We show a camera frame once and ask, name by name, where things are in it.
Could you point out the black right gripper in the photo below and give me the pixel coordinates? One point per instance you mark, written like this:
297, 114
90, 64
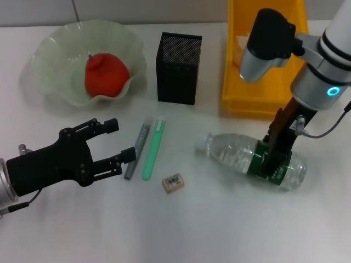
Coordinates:
290, 128

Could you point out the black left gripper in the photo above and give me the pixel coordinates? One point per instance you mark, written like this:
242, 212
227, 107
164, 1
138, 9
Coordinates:
52, 164

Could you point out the clear green-label water bottle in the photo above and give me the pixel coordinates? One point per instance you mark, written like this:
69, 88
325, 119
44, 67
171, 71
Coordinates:
227, 150

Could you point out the red pear-shaped fruit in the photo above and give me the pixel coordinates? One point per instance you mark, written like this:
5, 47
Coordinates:
105, 74

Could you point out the white paper ball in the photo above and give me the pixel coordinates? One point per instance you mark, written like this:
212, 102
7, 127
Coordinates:
240, 45

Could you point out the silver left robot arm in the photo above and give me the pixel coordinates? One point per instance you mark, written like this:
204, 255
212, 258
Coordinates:
5, 186

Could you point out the grey pen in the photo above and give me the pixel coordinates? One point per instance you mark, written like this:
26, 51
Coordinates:
140, 137

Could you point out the beige eraser with barcode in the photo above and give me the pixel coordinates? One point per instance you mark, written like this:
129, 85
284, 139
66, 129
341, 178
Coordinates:
172, 183

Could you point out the black mesh pen holder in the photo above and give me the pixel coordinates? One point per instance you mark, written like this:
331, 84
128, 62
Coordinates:
176, 79

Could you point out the pale green wavy glass plate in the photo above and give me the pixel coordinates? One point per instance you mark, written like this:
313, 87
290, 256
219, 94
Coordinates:
60, 54

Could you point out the yellow plastic bin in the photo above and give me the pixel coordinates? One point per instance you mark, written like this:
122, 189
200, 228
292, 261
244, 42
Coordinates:
263, 90

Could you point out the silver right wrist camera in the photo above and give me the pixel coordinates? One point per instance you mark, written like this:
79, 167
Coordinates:
266, 41

